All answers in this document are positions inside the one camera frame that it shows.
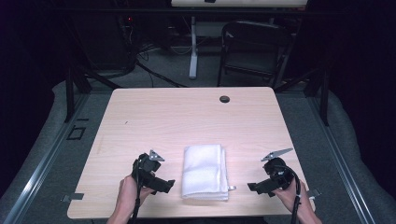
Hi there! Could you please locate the black frame post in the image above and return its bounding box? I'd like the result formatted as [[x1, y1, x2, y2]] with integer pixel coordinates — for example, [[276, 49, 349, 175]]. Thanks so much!
[[64, 65, 77, 123], [319, 69, 331, 127]]

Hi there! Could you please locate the person's right hand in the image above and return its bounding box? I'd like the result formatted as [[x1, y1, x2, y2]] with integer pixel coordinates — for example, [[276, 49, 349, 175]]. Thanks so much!
[[273, 177, 310, 213]]

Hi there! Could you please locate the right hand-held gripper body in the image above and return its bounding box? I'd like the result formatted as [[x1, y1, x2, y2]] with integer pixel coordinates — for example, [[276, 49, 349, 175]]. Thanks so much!
[[261, 147, 296, 190]]

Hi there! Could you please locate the black horizontal frame bar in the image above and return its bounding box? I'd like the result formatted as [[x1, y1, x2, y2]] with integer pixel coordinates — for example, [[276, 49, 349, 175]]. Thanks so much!
[[50, 7, 347, 17]]

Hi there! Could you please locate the person's left hand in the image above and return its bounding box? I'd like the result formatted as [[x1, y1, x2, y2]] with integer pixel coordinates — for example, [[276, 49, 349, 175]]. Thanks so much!
[[118, 175, 154, 213]]

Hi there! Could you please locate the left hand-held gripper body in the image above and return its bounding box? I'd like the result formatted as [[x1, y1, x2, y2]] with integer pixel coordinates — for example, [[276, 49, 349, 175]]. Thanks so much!
[[131, 149, 166, 189]]

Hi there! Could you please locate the left hand-held gripper black cable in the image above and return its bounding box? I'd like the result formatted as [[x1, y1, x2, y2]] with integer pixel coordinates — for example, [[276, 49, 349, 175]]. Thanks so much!
[[130, 158, 142, 224]]

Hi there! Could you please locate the right hand-held gripper black cable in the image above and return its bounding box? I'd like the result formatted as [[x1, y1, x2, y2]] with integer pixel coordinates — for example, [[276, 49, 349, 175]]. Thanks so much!
[[274, 164, 303, 224]]

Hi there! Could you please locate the aluminium floor rail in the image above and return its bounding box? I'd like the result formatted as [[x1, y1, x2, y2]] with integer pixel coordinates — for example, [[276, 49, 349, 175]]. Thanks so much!
[[2, 92, 91, 224], [306, 95, 377, 224]]

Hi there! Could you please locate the white cloth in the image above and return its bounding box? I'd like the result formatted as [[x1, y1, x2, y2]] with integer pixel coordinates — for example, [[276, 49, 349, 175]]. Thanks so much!
[[180, 144, 230, 202]]

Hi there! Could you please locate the black folding chair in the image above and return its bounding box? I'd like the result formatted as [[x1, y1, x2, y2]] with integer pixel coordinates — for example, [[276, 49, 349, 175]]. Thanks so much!
[[217, 20, 294, 89]]

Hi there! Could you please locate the white desk leg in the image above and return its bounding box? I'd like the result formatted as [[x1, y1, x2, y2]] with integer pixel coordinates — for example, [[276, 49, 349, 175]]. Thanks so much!
[[188, 16, 200, 80]]

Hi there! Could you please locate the black floor cable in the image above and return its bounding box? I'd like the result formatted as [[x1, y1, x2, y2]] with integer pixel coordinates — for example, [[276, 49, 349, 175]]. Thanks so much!
[[134, 60, 189, 89]]

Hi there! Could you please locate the black equipment with red light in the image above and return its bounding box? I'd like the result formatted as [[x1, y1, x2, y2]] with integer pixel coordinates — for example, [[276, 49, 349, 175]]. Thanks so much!
[[116, 12, 138, 71]]

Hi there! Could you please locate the white floor cable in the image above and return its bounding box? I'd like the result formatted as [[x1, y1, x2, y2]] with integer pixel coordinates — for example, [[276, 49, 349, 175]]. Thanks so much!
[[168, 46, 194, 56]]

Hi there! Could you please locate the grey metal table bracket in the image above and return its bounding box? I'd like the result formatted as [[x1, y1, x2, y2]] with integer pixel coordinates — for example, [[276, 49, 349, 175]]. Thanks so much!
[[306, 188, 322, 201], [61, 192, 85, 203]]

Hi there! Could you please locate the hand-held gripper black cable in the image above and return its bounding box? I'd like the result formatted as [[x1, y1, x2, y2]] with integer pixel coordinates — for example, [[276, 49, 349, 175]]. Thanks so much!
[[274, 164, 303, 224], [130, 158, 142, 224]]

